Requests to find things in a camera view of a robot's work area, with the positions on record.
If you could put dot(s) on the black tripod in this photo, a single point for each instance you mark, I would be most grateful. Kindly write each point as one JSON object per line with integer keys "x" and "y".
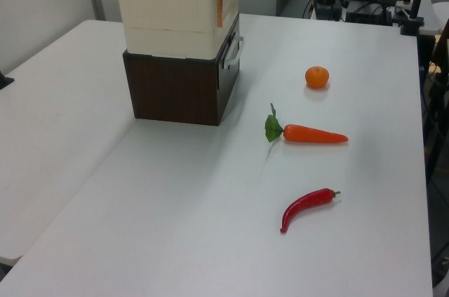
{"x": 436, "y": 107}

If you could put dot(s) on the red chili pepper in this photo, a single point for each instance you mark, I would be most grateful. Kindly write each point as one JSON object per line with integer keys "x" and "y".
{"x": 305, "y": 204}

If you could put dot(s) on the orange mandarin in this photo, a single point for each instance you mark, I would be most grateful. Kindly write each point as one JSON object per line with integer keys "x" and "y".
{"x": 317, "y": 77}

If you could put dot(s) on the dark brown drawer box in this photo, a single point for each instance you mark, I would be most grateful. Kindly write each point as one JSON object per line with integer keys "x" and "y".
{"x": 172, "y": 90}

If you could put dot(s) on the black pole clamp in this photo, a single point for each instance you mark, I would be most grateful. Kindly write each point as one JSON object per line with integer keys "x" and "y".
{"x": 412, "y": 25}

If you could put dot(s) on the toy carrot with green leaf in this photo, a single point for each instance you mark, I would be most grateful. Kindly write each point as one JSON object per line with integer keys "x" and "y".
{"x": 308, "y": 134}

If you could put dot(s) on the black box device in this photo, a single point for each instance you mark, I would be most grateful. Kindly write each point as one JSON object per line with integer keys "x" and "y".
{"x": 328, "y": 7}

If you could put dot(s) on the flat black device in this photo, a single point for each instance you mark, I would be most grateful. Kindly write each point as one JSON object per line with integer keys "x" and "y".
{"x": 368, "y": 15}

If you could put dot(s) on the cream plastic cabinet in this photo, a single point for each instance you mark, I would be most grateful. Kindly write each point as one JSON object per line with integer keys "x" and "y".
{"x": 165, "y": 5}

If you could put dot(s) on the black table clamp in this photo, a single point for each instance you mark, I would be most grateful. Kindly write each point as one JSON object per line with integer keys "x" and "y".
{"x": 5, "y": 81}

